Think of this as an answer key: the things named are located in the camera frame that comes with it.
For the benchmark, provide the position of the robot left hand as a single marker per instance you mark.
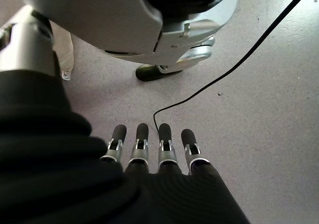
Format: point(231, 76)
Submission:
point(74, 184)

